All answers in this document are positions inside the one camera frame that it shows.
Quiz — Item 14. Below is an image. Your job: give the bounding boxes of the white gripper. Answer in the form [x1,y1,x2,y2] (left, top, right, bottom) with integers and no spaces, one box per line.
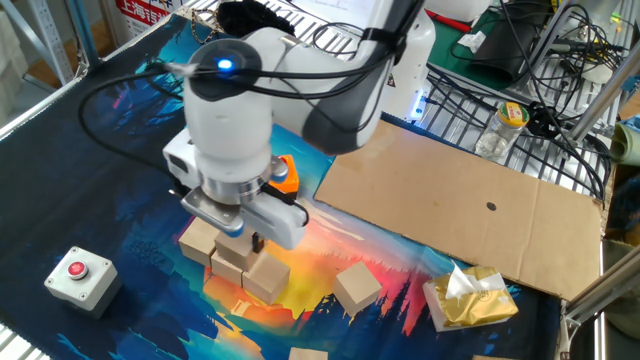
[162,127,309,254]

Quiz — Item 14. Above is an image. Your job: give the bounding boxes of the light wooden cube block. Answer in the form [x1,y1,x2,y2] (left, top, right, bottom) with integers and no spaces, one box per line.
[210,249,246,288]
[214,227,261,273]
[241,249,292,306]
[288,346,330,360]
[332,261,383,318]
[178,217,221,268]

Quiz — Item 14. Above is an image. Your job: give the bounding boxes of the orange emergency stop button box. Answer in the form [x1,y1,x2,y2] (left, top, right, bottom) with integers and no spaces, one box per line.
[269,153,301,201]

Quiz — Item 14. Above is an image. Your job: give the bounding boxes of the grey box with red button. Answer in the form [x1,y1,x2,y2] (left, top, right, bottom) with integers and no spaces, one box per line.
[43,245,123,320]

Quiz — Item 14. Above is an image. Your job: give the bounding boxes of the flat brown cardboard sheet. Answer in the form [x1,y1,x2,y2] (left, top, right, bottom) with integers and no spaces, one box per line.
[313,119,605,302]

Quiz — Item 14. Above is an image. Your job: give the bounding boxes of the colourful forest print mat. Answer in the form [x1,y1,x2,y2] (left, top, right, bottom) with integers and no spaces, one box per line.
[0,13,564,360]

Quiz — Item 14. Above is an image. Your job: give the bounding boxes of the gold tissue pack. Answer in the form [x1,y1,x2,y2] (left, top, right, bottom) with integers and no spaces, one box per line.
[422,259,520,333]

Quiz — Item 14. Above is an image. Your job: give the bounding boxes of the white paper sheet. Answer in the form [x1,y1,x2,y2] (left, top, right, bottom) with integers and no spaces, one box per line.
[292,0,379,24]

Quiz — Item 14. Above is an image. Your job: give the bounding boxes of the white box with red print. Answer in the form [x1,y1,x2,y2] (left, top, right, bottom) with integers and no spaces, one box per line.
[114,0,187,40]

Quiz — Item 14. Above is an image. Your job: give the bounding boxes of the glass jar with yellow lid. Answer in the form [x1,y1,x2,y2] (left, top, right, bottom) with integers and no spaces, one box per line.
[473,101,531,162]

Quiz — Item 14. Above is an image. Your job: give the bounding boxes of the green cutting mat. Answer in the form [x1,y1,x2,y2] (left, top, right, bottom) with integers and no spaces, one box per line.
[427,9,524,92]

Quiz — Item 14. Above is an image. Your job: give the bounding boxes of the grey perforated metal upright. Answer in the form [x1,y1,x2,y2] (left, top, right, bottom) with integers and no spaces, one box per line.
[27,0,76,86]

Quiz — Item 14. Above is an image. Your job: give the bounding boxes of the white paper label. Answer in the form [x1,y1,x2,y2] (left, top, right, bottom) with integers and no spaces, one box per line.
[457,30,488,54]

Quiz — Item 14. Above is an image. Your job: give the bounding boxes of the red pen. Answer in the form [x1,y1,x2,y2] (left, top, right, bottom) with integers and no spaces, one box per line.
[424,8,474,34]

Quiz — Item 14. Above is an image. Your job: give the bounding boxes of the black power plug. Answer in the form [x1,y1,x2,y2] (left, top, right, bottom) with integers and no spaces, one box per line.
[526,101,562,140]

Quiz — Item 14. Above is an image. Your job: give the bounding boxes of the aluminium profile bar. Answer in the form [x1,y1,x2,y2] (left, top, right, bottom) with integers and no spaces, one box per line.
[558,247,640,329]

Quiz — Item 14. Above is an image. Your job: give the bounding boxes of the green rolled sheet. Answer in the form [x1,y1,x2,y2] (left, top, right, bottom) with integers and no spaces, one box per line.
[608,117,640,167]

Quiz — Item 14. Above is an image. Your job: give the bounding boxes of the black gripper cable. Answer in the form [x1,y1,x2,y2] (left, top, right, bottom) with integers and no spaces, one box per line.
[77,68,197,197]

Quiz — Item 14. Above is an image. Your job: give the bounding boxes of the black fuzzy bag with chain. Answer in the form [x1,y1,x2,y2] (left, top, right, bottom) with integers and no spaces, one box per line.
[189,0,296,46]

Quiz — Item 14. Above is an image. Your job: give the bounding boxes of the silver table edge rail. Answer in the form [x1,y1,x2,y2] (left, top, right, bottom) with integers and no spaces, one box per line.
[0,0,201,141]

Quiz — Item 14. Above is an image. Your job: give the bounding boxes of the blue-grey metal post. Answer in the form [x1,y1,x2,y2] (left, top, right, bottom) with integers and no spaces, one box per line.
[65,0,104,69]

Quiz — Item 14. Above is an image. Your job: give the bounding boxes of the slanted aluminium profile post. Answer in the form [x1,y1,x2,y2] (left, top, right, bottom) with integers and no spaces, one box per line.
[567,49,640,145]

